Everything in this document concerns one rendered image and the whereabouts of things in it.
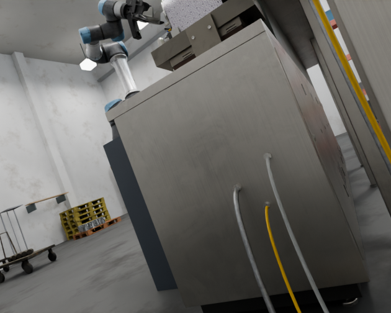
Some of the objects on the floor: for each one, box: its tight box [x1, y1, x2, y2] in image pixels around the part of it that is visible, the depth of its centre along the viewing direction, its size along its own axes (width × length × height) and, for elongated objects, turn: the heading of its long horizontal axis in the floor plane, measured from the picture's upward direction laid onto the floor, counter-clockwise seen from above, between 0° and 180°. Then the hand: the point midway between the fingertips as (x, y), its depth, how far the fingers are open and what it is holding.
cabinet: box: [114, 31, 370, 313], centre depth 207 cm, size 252×64×86 cm, turn 71°
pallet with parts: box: [73, 216, 122, 240], centre depth 868 cm, size 121×88×34 cm
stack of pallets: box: [59, 197, 111, 240], centre depth 987 cm, size 131×90×93 cm
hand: (159, 22), depth 133 cm, fingers open, 3 cm apart
